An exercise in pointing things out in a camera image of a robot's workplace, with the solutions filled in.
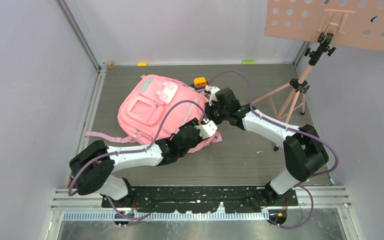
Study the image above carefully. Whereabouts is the pink student backpack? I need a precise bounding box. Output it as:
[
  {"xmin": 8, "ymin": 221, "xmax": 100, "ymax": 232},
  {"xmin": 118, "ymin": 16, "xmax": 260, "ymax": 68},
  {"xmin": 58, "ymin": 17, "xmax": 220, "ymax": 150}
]
[{"xmin": 85, "ymin": 74, "xmax": 209, "ymax": 145}]

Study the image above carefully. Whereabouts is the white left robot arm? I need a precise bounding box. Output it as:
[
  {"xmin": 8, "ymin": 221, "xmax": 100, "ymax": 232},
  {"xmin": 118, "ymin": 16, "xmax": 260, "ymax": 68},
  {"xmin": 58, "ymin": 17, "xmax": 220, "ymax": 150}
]
[{"xmin": 68, "ymin": 118, "xmax": 218, "ymax": 207}]

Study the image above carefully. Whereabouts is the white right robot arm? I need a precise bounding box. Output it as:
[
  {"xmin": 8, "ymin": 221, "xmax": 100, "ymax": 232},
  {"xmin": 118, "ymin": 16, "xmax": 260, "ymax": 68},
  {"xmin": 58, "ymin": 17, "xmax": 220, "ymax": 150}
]
[{"xmin": 204, "ymin": 85, "xmax": 329, "ymax": 205}]

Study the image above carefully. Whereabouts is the yellow blue toy truck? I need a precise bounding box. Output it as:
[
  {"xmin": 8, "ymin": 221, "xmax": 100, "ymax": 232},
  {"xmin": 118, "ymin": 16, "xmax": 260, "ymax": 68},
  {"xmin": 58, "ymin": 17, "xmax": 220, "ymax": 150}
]
[{"xmin": 190, "ymin": 77, "xmax": 209, "ymax": 90}]

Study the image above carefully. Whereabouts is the green tape marker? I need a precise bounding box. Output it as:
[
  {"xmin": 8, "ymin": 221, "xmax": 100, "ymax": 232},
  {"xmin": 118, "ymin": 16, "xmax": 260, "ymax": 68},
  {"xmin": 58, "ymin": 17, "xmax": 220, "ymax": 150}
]
[{"xmin": 241, "ymin": 60, "xmax": 256, "ymax": 65}]

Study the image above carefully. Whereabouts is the small wooden block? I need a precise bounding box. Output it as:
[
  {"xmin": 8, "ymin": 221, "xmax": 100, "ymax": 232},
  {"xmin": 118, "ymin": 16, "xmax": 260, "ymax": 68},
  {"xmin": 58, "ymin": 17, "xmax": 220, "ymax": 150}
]
[{"xmin": 106, "ymin": 61, "xmax": 115, "ymax": 69}]

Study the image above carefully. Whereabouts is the pink music stand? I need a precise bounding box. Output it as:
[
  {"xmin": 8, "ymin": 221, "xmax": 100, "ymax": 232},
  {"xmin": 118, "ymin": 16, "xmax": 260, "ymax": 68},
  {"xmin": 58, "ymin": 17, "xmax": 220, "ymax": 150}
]
[{"xmin": 252, "ymin": 0, "xmax": 384, "ymax": 152}]

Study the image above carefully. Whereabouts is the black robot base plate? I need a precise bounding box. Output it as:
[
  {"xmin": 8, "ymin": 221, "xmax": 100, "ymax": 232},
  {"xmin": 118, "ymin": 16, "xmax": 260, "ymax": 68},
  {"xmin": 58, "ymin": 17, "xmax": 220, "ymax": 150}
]
[{"xmin": 101, "ymin": 185, "xmax": 299, "ymax": 214}]

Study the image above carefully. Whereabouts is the aluminium frame rail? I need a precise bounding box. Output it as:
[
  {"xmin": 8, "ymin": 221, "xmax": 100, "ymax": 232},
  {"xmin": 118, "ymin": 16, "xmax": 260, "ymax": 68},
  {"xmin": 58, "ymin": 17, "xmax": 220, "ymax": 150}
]
[{"xmin": 50, "ymin": 186, "xmax": 352, "ymax": 222}]

